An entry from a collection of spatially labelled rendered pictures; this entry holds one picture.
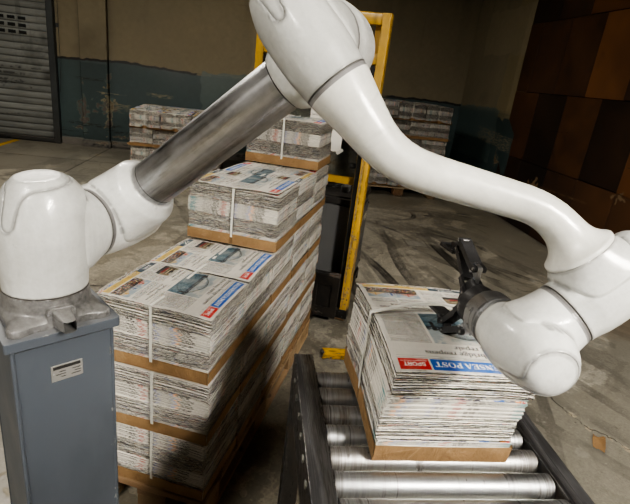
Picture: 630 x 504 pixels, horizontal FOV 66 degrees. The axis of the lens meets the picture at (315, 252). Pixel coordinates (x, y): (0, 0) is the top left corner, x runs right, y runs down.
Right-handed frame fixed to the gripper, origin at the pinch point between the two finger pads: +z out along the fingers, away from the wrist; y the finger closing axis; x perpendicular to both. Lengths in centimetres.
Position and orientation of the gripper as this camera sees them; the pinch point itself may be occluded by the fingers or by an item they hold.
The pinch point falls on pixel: (442, 275)
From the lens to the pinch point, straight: 107.1
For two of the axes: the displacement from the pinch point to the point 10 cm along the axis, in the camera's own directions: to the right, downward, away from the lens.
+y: -1.2, 9.6, 2.6
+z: -1.1, -2.7, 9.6
